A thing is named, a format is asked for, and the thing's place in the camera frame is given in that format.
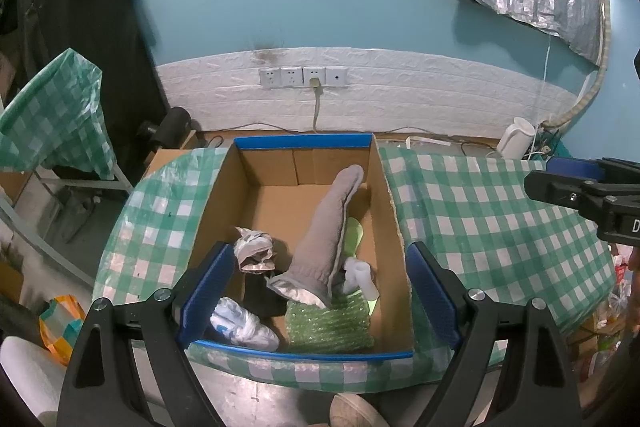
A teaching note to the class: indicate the teal plastic crate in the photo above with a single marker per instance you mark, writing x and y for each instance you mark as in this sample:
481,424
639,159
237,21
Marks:
560,149

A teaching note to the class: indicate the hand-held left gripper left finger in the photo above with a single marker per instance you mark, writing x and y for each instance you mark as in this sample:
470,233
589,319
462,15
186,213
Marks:
205,297

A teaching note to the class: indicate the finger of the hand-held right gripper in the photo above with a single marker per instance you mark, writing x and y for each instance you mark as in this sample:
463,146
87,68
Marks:
555,187
575,168

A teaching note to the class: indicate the grey white patterned cloth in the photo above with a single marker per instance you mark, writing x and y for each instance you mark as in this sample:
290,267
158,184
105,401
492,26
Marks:
255,249

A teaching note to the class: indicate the grey towel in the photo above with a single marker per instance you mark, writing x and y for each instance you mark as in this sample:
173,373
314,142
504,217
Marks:
325,232

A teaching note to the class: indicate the blue-edged cardboard box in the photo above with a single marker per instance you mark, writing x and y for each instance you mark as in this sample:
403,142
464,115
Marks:
280,207

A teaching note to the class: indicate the light green cloth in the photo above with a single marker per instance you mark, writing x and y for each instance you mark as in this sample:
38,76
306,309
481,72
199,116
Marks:
352,234

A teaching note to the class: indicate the white blue-striped sock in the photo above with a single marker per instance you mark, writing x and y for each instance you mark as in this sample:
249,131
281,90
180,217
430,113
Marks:
240,324

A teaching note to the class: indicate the green checkered plastic sheet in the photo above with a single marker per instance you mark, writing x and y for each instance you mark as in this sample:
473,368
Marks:
55,122

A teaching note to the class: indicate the black sock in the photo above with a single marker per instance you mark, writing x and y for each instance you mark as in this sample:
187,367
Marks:
262,299

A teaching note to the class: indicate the grey metal rack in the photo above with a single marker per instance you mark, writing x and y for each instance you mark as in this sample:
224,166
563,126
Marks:
60,184

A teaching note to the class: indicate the black cylindrical device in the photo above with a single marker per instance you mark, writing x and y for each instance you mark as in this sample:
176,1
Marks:
170,127

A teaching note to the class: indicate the white wall socket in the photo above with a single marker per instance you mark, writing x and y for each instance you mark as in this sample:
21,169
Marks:
291,77
314,72
270,78
336,77

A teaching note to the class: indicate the green checkered tablecloth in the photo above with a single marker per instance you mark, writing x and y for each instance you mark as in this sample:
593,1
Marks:
475,217

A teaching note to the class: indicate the green bubble wrap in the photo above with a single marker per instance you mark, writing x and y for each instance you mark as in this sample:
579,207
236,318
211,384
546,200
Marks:
325,327

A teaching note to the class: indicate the white electric kettle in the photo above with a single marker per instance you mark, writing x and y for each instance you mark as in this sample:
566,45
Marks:
515,139

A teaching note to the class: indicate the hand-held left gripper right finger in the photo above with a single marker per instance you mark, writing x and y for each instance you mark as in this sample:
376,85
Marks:
432,297

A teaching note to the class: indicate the black hanging jacket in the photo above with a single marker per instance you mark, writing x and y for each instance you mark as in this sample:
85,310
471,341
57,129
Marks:
75,7

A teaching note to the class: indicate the orange teal woven bag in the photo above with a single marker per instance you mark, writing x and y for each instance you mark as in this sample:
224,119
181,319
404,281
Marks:
62,327

